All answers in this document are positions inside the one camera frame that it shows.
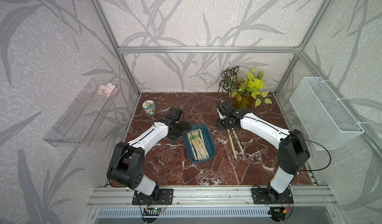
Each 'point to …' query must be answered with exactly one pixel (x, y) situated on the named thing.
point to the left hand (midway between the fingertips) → (187, 131)
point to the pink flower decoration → (107, 89)
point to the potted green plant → (242, 91)
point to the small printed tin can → (149, 107)
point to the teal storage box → (208, 140)
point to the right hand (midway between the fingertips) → (218, 124)
